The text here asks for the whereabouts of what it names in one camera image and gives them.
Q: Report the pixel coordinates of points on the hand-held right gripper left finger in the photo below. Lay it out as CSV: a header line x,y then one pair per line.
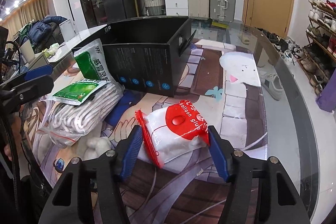
x,y
130,155

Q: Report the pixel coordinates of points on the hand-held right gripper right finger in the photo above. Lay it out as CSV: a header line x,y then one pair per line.
x,y
219,158

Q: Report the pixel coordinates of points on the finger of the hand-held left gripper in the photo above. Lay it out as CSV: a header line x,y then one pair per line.
x,y
29,88
39,72

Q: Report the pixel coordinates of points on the green medicine packet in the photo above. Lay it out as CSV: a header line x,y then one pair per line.
x,y
89,61
76,91

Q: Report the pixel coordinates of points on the red and white packet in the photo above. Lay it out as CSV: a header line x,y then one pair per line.
x,y
173,134

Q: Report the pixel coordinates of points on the bag of white socks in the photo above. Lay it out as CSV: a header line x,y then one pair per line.
x,y
84,113

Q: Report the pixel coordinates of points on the black cardboard box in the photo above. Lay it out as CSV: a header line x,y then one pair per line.
x,y
141,66

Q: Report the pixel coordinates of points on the cream chair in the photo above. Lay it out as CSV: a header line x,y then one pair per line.
x,y
26,52

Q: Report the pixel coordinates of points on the green tissue packs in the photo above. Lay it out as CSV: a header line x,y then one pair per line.
x,y
51,49

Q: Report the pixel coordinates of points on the white cotton balls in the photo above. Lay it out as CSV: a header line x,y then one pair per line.
x,y
98,146

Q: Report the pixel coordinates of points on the blue down jacket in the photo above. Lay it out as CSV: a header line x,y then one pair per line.
x,y
42,29

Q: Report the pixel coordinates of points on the printed desk mat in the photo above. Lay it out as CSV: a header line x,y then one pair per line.
x,y
236,119

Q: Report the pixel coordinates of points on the beige curtain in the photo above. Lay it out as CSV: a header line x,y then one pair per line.
x,y
23,11

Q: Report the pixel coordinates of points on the white top sideboard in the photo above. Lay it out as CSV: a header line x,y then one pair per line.
x,y
78,37

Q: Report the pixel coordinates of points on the white storage box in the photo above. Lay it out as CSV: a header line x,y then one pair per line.
x,y
67,27

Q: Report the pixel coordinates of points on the white sneaker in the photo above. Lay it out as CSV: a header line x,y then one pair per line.
x,y
273,83

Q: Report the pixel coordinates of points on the purple cloth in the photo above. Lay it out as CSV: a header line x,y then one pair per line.
x,y
326,98

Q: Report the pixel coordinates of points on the pile of assorted shoes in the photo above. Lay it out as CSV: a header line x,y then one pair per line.
x,y
278,43

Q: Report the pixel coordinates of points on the wicker basket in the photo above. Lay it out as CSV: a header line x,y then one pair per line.
x,y
155,5

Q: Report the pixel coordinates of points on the shoe rack with shoes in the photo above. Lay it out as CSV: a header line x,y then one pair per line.
x,y
320,37

